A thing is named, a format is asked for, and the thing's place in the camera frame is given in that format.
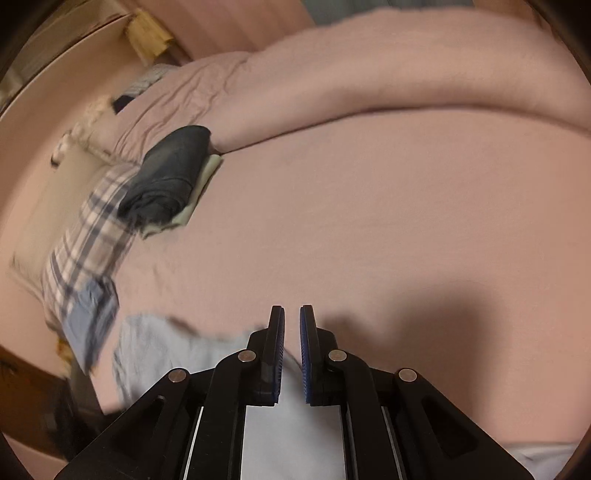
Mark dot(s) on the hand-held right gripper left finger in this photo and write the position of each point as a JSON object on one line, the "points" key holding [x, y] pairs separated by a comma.
{"points": [[276, 369]]}

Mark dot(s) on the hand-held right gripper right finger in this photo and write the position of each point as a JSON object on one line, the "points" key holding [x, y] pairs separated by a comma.
{"points": [[305, 364]]}

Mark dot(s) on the light blue denim pants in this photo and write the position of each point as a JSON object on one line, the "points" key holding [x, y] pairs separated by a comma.
{"points": [[152, 344]]}

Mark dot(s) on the dark folded pants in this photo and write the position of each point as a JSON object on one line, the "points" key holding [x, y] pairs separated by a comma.
{"points": [[166, 175]]}

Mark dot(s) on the pink bed sheet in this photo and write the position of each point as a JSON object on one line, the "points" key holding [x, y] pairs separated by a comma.
{"points": [[369, 230]]}

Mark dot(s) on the blue striped cloth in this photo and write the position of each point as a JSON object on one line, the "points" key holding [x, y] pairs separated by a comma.
{"points": [[90, 314]]}

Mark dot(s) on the pale green folded cloth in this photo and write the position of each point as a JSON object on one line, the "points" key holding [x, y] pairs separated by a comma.
{"points": [[210, 174]]}

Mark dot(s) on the plaid pillow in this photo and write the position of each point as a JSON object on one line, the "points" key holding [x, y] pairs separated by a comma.
{"points": [[87, 240]]}

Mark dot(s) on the wooden furniture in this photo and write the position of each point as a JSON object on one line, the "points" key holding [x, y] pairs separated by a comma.
{"points": [[27, 392]]}

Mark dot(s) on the white cloth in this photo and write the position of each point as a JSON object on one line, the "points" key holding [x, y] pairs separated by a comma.
{"points": [[545, 459]]}

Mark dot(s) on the pink duvet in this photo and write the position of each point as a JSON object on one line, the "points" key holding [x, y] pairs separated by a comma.
{"points": [[369, 69]]}

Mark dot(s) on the white plush toy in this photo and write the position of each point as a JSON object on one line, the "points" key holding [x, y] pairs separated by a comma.
{"points": [[90, 115]]}

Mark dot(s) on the blue checked pillow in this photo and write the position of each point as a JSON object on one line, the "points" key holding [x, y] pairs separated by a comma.
{"points": [[150, 79]]}

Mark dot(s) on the pink curtain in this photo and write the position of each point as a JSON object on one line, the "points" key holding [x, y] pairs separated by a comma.
{"points": [[240, 27]]}

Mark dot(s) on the yellow fabric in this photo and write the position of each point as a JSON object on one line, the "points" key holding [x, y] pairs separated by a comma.
{"points": [[150, 37]]}

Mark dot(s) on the blue curtain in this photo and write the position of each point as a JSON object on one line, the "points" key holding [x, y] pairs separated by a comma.
{"points": [[351, 3]]}

